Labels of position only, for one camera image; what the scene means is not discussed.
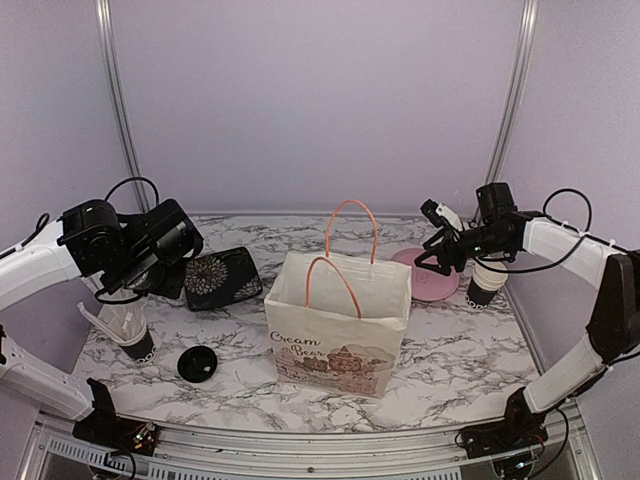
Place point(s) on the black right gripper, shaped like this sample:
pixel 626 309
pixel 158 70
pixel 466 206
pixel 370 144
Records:
pixel 446 248

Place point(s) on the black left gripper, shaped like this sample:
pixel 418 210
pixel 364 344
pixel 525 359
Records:
pixel 173 285

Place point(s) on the stack of paper cups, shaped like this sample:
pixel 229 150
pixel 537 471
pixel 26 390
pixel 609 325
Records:
pixel 485 284

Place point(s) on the white printed paper bag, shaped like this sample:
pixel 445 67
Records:
pixel 336 322

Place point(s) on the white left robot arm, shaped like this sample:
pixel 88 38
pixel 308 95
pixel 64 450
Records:
pixel 133 255

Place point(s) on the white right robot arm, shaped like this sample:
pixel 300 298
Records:
pixel 512 242

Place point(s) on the pink round plate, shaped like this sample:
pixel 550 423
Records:
pixel 427 285

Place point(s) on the black floral square plate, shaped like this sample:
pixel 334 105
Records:
pixel 220 279

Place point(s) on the black cup holding straws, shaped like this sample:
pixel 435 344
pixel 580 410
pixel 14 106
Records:
pixel 141 348

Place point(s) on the stack of black lids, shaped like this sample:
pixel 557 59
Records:
pixel 197 364

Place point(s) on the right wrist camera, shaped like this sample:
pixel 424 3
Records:
pixel 441 216

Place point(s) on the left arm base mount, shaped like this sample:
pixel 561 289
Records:
pixel 104 427

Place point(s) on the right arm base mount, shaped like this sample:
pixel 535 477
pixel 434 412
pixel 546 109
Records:
pixel 519 428

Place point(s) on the front aluminium rail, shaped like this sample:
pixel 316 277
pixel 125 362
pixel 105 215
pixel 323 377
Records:
pixel 189 452

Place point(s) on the right aluminium frame post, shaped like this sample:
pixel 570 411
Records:
pixel 515 90

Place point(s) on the aluminium frame post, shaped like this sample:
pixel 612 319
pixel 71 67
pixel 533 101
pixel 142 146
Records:
pixel 515 90
pixel 109 53

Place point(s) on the left aluminium frame post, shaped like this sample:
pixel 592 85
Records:
pixel 109 53

